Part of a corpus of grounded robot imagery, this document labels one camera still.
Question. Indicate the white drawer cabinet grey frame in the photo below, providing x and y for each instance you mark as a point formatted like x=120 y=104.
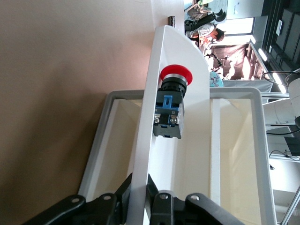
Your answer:
x=262 y=140

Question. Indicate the white plastic drawer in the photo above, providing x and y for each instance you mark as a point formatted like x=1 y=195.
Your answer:
x=119 y=145
x=147 y=117
x=236 y=152

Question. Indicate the aluminium frame booth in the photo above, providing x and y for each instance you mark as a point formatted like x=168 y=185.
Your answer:
x=264 y=70

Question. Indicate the seated person dark hair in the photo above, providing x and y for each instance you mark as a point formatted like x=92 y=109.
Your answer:
x=211 y=32

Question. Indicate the cyan patterned cloth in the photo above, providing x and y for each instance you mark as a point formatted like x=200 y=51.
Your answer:
x=216 y=79

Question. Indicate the red mushroom push button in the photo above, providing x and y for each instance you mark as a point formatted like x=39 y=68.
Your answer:
x=176 y=73

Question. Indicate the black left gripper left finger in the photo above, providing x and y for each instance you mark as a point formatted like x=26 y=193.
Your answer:
x=77 y=211

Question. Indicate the small black striped component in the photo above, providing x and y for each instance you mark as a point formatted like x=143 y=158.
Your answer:
x=172 y=21

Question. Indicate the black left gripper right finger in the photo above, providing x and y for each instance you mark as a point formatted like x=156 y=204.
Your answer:
x=178 y=213

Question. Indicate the person in light top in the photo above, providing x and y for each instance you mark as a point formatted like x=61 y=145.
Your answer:
x=199 y=9

